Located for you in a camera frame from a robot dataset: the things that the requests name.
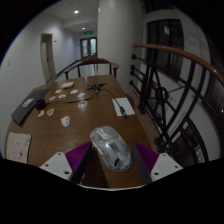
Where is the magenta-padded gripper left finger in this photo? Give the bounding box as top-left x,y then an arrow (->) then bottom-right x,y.
39,141 -> 94,185

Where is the grey-white label sticker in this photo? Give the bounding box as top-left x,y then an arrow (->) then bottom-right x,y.
21,98 -> 36,108

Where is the small white box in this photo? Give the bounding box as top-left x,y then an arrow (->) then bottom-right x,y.
61,81 -> 75,90

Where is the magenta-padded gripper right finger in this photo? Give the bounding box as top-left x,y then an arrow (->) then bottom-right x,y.
133,142 -> 184,185

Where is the white paper sheet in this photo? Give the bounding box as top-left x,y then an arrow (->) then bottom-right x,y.
111,96 -> 136,118

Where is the small black block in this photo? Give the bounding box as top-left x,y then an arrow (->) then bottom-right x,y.
34,98 -> 47,111

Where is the white side door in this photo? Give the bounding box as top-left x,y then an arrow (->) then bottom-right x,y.
39,32 -> 58,83

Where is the red and white sticker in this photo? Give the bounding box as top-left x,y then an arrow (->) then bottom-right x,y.
77,100 -> 88,110

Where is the white outlined sticker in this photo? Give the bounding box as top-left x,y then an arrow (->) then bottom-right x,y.
60,115 -> 72,128

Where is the black railing with wooden handrail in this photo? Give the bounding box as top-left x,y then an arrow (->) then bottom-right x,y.
128,43 -> 224,165

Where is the dark framed window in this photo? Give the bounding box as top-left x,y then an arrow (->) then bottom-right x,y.
146,19 -> 185,81

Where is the glass double door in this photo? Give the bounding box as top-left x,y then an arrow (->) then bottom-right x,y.
79,36 -> 98,60

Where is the black closed laptop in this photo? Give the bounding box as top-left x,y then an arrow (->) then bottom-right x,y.
10,88 -> 52,126

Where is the wooden armchair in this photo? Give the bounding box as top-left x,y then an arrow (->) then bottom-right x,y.
63,56 -> 120,81

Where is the black cable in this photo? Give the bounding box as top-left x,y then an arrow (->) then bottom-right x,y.
44,82 -> 128,118

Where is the white marble-print mouse pad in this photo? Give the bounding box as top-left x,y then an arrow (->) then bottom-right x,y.
5,131 -> 33,164

